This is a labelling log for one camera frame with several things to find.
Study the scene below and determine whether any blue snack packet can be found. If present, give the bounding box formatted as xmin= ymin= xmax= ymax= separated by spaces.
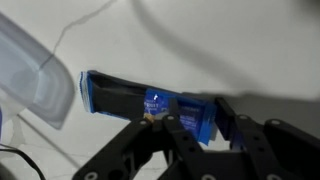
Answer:
xmin=79 ymin=69 xmax=218 ymax=147

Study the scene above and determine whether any thin dark cable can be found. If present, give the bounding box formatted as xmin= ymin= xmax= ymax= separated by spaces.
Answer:
xmin=0 ymin=147 xmax=47 ymax=180

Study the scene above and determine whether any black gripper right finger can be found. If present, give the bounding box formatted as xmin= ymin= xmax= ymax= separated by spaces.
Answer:
xmin=214 ymin=96 xmax=320 ymax=180

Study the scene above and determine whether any clear container with blue lid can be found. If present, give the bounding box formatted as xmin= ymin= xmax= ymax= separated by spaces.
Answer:
xmin=0 ymin=11 xmax=76 ymax=131

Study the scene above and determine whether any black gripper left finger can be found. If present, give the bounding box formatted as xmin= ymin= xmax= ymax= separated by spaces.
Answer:
xmin=72 ymin=98 xmax=208 ymax=180

